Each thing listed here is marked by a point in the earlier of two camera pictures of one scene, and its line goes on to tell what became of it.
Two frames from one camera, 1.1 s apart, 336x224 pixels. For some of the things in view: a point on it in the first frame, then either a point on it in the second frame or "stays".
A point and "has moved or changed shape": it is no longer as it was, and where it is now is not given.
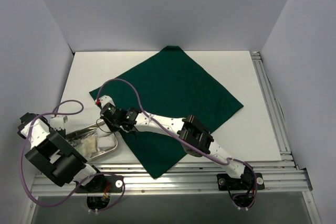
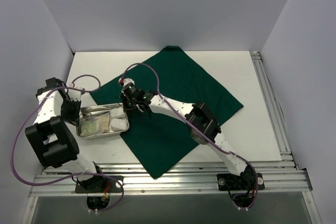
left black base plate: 103,184 stays
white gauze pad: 108,140 has moved or changed shape
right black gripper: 105,112 -> 127,102
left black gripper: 60,131 -> 72,111
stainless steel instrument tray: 93,140 has moved or changed shape
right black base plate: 226,182 stays
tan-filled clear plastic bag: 88,145 -> 103,122
